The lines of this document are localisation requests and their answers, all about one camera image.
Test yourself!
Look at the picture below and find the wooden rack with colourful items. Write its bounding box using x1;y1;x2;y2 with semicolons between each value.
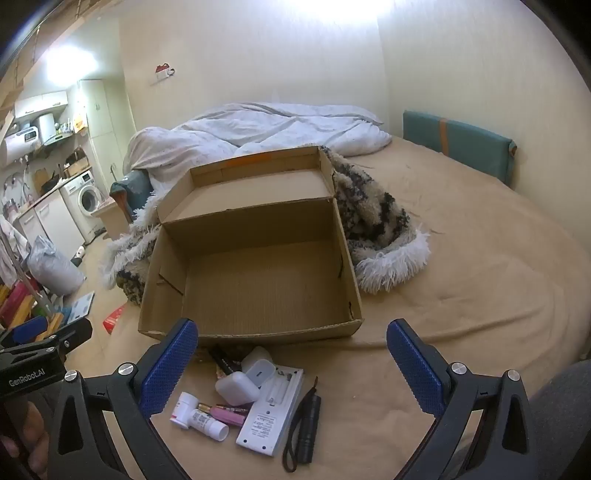
0;281;65;342

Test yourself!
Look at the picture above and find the white duvet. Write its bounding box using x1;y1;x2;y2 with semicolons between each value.
122;102;393;185

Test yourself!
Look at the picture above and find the white rounded case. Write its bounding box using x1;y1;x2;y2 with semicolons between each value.
215;371;262;407

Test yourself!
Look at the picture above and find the dark teal chair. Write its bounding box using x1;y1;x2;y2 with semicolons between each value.
110;170;153;222

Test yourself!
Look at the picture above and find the teal cushion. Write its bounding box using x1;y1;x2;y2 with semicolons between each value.
403;110;517;188

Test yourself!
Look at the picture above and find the white water heater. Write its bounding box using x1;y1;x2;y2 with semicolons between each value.
0;127;41;168

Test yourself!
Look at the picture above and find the tall white cabinet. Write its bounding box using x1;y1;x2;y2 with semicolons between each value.
78;78;137;185

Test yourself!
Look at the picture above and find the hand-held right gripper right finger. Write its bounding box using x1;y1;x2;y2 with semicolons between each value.
386;318;539;480

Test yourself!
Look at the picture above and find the pale blue flat floor item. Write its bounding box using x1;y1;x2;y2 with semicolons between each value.
62;292;96;326

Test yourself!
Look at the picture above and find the shaggy black and cream blanket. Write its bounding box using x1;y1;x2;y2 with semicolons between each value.
99;145;431;305

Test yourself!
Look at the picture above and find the white wall cabinet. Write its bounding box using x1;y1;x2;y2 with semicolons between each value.
14;90;70;121

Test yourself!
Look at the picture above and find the white hanging garment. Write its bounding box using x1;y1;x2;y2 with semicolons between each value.
0;217;28;287

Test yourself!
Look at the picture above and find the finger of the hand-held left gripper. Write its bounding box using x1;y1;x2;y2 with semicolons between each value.
0;316;51;348
0;318;93;364

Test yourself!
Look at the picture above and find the white pill bottle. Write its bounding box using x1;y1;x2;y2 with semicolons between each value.
169;391;229;443

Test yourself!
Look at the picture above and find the grey plastic bag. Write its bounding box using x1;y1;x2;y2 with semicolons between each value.
27;235;86;296

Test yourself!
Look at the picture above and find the black flashlight with strap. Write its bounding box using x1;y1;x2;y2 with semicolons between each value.
281;376;321;472

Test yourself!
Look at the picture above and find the person's grey-clad leg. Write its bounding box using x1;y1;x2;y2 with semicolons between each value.
526;369;583;480

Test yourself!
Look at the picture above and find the white plug adapter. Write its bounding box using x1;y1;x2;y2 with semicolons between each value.
240;346;277;381

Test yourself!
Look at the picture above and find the small beige table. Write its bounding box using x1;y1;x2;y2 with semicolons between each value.
90;198;132;241

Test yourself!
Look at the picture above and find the brown cardboard box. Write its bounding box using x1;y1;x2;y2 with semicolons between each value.
137;145;365;347

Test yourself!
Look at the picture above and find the white washing machine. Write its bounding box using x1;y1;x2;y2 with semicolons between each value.
60;170;105;243

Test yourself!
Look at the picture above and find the white base cabinet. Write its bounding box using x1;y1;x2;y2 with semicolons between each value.
16;189;86;259

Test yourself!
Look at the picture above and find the person's left hand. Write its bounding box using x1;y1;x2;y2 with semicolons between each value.
0;401;49;478

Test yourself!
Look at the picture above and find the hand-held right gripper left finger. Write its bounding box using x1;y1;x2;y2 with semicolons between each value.
46;318;199;480

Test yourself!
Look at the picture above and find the red packet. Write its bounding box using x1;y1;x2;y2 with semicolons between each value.
102;302;127;334

